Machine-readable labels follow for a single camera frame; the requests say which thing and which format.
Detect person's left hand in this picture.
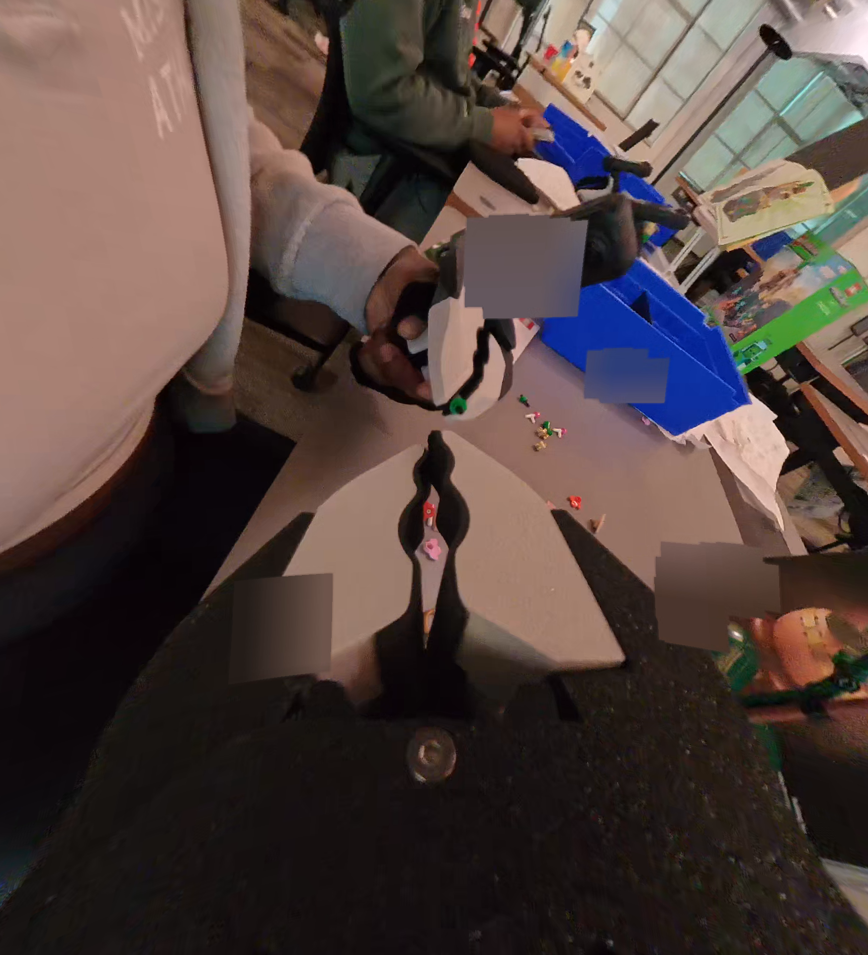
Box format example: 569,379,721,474
361,246,442,404

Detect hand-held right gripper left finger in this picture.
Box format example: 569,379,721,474
285,444,431,683

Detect black tool handle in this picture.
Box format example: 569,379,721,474
471,140,541,206

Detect person's white sweatshirt torso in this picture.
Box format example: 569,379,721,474
0,0,255,575

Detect person's left forearm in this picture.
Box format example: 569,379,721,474
244,119,418,338

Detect brick-built orchid in pink pot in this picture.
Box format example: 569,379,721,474
717,556,868,721

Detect illustrated instruction booklet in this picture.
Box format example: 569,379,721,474
702,159,836,249

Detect black toy set box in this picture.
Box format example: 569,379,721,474
766,548,868,877

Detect scattered small brick pieces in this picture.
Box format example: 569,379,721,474
421,391,610,537

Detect white shelf with colourful boxes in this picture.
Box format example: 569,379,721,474
531,33,603,105

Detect black office chair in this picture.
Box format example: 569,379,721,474
244,265,353,394

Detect wood-edged background desk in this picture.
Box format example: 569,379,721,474
795,339,868,516

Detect person's dark pants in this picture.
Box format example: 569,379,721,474
0,418,181,822

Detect small blue plastic bin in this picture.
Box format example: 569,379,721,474
542,103,675,225

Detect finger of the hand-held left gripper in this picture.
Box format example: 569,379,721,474
427,294,489,419
445,319,516,424

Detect green toy set box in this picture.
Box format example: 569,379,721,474
704,231,868,374

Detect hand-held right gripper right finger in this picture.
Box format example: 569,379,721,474
433,431,626,678

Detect black floor lamp stand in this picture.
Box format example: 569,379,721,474
658,22,794,184

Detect large blue plastic bin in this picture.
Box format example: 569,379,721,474
537,257,753,437

